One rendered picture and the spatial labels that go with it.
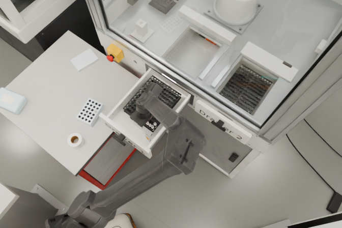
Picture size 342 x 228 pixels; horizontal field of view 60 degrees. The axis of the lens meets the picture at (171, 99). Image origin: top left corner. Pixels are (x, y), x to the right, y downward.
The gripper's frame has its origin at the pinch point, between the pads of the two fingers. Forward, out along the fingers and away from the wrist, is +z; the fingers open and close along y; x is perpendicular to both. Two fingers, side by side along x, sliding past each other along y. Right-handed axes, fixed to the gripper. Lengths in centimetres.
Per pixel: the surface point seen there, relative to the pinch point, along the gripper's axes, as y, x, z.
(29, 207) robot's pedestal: 64, -26, 51
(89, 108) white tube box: 8.8, -28.5, 14.9
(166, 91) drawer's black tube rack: -19.8, -2.4, 3.6
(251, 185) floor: -38, 69, 86
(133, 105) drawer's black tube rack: -2.9, -8.9, 1.9
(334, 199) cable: -65, 117, 79
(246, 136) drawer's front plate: -23.4, 39.9, -3.7
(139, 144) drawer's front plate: 9.8, 6.4, -1.1
